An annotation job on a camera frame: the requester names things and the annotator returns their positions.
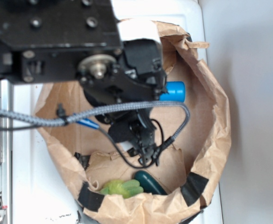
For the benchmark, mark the white padded gripper finger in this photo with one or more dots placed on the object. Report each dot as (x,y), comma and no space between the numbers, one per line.
(138,29)

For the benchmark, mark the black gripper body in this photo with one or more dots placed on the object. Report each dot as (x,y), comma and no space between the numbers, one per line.
(136,75)

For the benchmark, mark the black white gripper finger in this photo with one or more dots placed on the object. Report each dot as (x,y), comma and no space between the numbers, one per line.
(136,128)

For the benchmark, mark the blue plastic bottle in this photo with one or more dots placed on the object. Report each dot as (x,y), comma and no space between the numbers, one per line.
(175,92)

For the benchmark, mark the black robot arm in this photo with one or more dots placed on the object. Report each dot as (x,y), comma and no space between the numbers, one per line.
(50,41)

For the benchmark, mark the dark green toy cucumber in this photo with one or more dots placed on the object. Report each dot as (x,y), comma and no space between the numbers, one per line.
(148,183)

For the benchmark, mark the green plush toy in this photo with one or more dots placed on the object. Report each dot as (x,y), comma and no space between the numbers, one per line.
(127,189)

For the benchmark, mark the brown paper bag liner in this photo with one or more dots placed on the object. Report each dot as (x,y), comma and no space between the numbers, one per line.
(189,169)

